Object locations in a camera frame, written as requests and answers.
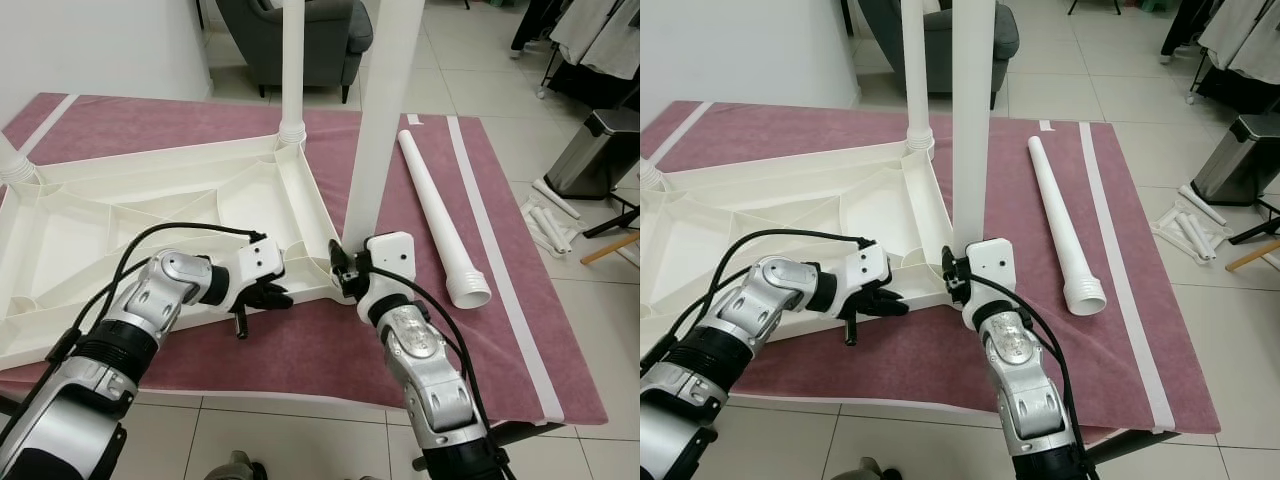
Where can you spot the white plastic table top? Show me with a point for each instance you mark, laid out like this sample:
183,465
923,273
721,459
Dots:
100,215
740,225

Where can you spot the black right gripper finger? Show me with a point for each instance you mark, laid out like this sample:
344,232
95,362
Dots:
338,258
948,262

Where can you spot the wooden side table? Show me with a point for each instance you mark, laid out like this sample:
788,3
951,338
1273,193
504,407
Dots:
1255,255
610,248

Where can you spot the person in black trousers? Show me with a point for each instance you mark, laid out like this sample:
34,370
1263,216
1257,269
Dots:
535,20
1185,25

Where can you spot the white plastic table leg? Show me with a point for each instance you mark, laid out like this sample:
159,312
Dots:
1060,220
973,100
437,215
15,165
918,70
385,100
292,70
650,178

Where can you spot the white tape strip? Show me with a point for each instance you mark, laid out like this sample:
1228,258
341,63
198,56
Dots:
48,122
692,128
500,260
1124,270

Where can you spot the pink table cloth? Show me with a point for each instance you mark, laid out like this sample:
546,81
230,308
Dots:
330,360
930,370

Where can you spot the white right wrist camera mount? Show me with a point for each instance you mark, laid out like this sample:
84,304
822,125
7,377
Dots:
388,260
990,265

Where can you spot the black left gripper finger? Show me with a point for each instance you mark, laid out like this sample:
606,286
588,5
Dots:
275,297
888,303

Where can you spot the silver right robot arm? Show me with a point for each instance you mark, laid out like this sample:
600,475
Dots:
1035,380
430,370

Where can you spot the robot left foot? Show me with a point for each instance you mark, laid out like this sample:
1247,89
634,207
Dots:
858,470
235,468

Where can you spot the grey armchair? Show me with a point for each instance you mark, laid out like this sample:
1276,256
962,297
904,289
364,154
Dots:
330,45
880,40

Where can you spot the steel pedal bin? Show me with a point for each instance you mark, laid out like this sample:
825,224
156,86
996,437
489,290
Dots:
1240,160
595,155

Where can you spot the grey hanging clothes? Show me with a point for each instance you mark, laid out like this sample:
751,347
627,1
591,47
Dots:
600,40
1245,40

